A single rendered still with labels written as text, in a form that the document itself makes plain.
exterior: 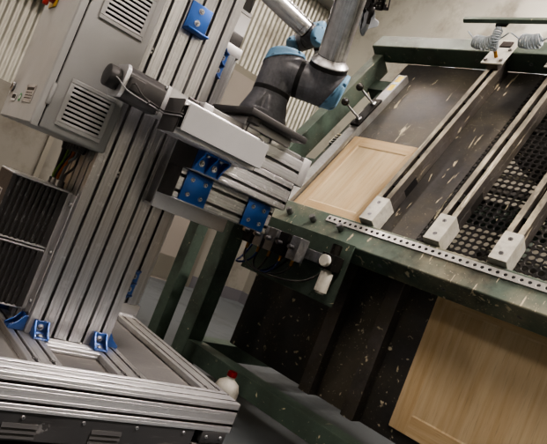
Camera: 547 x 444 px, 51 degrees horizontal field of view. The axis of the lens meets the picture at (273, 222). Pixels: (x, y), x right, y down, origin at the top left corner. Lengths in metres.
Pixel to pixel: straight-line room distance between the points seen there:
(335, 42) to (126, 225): 0.80
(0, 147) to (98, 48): 3.32
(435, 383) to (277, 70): 1.20
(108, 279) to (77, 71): 0.60
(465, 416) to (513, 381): 0.20
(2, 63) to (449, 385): 3.90
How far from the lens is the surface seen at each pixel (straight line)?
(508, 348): 2.09
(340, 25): 1.69
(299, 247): 2.12
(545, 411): 2.05
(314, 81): 1.73
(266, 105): 1.71
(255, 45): 5.80
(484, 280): 1.91
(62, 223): 1.71
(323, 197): 2.42
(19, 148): 4.91
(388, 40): 3.23
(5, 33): 4.89
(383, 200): 2.22
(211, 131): 1.46
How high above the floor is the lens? 0.71
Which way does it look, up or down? 2 degrees up
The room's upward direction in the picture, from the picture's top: 22 degrees clockwise
